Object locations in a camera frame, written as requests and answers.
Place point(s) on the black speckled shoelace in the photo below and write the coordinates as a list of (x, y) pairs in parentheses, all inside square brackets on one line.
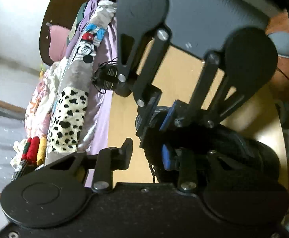
[(153, 172)]

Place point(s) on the black sneaker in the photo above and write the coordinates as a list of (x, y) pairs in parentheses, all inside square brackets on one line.
[(106, 79), (222, 141)]

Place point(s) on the grey sneaker under table left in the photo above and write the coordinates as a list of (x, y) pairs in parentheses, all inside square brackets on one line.
[(281, 42)]

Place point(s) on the purple bed sheet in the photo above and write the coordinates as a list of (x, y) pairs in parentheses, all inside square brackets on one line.
[(99, 103)]

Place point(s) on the pink pillow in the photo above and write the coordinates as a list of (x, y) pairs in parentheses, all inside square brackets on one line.
[(58, 42)]

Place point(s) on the folded purple blanket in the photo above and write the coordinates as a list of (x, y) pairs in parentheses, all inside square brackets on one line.
[(84, 13)]

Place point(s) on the cartoon patchwork blanket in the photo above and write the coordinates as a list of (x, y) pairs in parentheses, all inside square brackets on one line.
[(67, 133)]

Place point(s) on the floral cream quilt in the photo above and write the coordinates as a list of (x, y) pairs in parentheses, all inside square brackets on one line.
[(39, 109)]

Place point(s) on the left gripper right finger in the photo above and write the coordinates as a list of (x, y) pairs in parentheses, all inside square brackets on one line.
[(181, 166)]

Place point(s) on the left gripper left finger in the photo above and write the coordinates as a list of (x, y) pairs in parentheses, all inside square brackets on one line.
[(108, 161)]

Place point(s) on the folded yellow garment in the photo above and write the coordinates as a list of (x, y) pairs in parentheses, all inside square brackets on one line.
[(41, 154)]

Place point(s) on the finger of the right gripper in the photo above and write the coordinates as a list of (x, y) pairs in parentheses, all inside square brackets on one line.
[(182, 114), (145, 94)]

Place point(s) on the dark wooden headboard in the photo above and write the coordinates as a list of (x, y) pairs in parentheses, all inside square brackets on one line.
[(58, 12)]

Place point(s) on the folded red clothes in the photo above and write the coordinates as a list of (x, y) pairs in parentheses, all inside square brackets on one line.
[(31, 150)]

